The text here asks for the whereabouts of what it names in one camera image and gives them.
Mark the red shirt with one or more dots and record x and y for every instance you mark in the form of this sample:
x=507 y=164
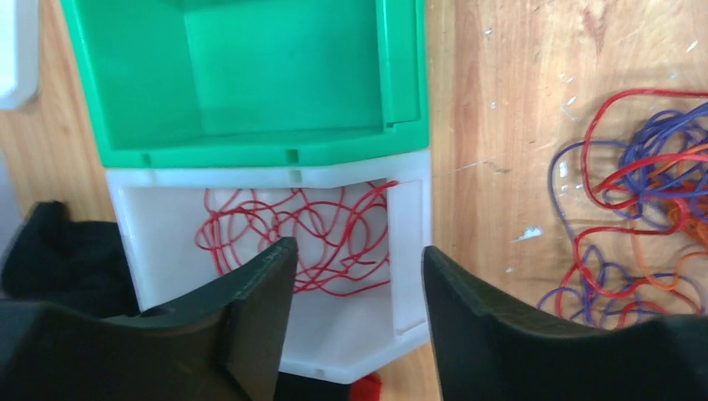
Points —
x=368 y=388

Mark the white plastic bin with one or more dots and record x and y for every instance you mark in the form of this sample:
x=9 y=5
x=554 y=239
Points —
x=360 y=228

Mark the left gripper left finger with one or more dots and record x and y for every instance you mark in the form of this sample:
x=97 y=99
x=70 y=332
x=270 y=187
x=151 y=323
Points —
x=222 y=341

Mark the black shirt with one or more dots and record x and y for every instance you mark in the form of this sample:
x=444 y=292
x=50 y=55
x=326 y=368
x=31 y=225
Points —
x=80 y=265

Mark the green plastic bin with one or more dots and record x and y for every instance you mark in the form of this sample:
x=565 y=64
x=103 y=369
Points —
x=201 y=84

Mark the white clothes rack stand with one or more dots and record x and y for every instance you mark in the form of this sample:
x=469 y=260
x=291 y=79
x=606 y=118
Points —
x=20 y=20

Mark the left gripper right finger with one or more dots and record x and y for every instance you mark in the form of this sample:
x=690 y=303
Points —
x=488 y=345

